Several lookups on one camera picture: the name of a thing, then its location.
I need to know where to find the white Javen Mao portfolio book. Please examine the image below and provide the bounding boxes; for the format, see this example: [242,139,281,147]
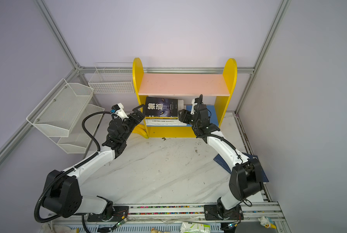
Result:
[146,122,188,127]

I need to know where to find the black book white characters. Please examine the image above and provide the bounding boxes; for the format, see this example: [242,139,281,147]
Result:
[145,97,178,117]

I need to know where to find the yellow paperback book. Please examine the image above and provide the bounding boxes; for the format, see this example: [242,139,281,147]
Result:
[145,116,178,119]

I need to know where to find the white Chokladfabriken book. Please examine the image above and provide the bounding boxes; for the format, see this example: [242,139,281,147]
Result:
[146,100,184,123]

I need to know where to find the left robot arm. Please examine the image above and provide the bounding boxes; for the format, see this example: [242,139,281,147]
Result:
[34,103,145,223]

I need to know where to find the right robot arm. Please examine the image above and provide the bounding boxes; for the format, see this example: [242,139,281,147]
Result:
[178,94,263,218]

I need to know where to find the yellow banana bunch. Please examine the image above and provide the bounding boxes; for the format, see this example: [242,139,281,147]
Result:
[132,124,149,139]

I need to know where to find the yellow pink blue bookshelf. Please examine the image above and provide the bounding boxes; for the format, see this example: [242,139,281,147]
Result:
[132,58,238,127]

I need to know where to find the blue book yellow label near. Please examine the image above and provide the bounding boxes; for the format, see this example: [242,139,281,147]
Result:
[213,154,231,174]

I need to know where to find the blue book yellow label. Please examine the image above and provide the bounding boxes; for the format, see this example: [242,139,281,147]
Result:
[213,154,231,174]
[245,154,269,183]

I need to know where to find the blue book yellow label far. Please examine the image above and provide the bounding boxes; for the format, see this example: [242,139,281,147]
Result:
[245,154,269,183]

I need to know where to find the white mesh two-tier rack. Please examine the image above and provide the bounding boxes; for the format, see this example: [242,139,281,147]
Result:
[26,79,104,154]

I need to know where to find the white green carton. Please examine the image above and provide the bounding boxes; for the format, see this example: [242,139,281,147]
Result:
[180,222,210,233]

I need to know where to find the small toy figure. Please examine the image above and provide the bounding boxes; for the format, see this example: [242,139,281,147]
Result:
[258,216,276,229]

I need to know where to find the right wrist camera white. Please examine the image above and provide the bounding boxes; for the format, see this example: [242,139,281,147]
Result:
[191,98,199,115]

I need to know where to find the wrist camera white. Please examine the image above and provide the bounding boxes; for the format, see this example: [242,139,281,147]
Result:
[191,98,199,115]
[110,103,128,119]

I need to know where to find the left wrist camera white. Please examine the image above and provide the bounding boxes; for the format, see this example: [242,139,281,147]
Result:
[110,103,128,119]

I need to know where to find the black corrugated cable left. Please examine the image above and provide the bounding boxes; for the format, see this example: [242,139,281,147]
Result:
[33,111,116,233]

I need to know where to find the white wire basket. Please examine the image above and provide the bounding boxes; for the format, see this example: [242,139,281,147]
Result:
[88,62,135,94]

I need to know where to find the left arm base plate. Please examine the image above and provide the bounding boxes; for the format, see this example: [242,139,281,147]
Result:
[87,206,129,222]

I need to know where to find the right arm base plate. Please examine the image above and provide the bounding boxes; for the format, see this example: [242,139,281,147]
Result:
[204,205,244,221]

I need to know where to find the aluminium front rail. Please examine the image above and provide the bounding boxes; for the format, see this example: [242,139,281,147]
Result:
[45,201,288,233]

